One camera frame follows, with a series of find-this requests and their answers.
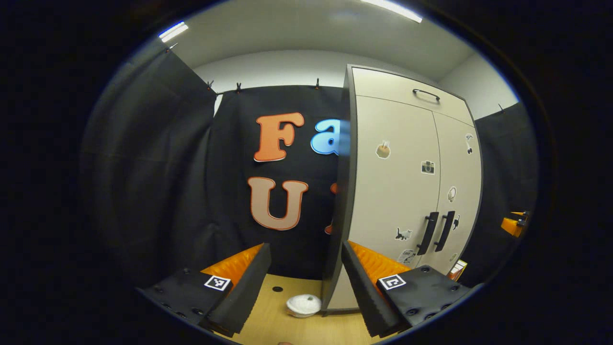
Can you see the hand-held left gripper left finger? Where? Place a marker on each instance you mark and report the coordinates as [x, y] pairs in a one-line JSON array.
[[242, 297]]

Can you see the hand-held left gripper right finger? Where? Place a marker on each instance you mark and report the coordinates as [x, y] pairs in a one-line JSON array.
[[364, 292]]

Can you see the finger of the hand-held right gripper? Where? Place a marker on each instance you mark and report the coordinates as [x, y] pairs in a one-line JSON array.
[[511, 226]]

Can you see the white shoe cabinet door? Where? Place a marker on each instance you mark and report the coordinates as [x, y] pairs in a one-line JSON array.
[[462, 167], [392, 201]]

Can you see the white shoe cabinet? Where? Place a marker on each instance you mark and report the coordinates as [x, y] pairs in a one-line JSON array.
[[347, 191]]

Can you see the white cabinet drawer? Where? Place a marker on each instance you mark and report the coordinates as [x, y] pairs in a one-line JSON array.
[[392, 86]]

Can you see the black backdrop cloth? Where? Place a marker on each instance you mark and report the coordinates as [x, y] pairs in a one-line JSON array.
[[287, 239], [503, 167], [143, 167]]

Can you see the white lidded bowl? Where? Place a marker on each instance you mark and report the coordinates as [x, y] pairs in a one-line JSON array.
[[304, 305]]

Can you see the orange spine book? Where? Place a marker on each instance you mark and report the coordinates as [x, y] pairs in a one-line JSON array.
[[458, 270]]

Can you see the long ceiling light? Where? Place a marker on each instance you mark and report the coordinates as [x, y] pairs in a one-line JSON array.
[[392, 9]]

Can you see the short ceiling light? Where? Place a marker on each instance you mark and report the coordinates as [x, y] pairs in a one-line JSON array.
[[173, 31]]

